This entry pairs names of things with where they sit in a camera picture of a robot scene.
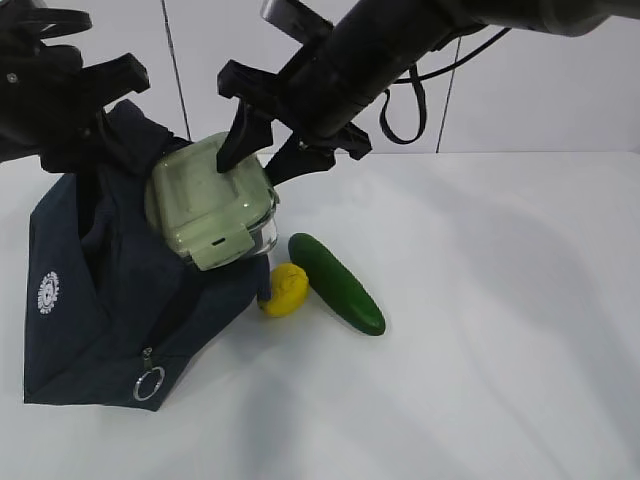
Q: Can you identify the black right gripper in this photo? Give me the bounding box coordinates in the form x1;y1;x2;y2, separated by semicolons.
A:
216;29;390;185

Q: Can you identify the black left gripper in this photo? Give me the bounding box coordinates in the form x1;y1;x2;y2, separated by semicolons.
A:
1;27;153;175

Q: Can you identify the glass container with green lid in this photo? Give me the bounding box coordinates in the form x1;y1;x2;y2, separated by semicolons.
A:
145;132;279;271

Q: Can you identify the yellow lemon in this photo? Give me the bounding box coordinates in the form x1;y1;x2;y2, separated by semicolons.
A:
259;263;310;318

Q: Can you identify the green cucumber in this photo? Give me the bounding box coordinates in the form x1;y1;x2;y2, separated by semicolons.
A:
288;232;387;336

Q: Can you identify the dark navy fabric bag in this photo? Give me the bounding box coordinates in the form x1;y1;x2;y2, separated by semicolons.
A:
23;100;270;411

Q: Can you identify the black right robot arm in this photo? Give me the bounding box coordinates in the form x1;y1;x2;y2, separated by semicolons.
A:
217;0;639;185

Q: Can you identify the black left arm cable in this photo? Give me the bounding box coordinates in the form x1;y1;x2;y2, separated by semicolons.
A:
0;0;94;46

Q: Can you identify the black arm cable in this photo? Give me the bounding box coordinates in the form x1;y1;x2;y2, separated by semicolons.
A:
379;24;514;145
0;0;94;46

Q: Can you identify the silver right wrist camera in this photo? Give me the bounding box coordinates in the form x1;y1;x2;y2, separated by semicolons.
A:
260;0;334;44

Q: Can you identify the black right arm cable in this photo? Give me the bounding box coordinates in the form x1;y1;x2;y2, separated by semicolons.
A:
379;24;514;145

